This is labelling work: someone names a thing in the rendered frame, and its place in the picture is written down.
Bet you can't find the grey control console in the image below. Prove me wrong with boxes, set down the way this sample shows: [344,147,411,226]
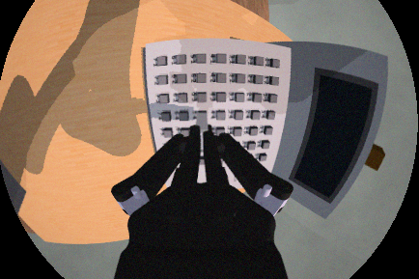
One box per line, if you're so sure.
[143,38,388,219]

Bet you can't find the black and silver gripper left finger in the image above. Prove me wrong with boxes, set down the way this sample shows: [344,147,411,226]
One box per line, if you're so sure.
[111,113,202,224]

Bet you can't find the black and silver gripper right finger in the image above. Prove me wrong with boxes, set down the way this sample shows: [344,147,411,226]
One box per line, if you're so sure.
[202,113,293,224]

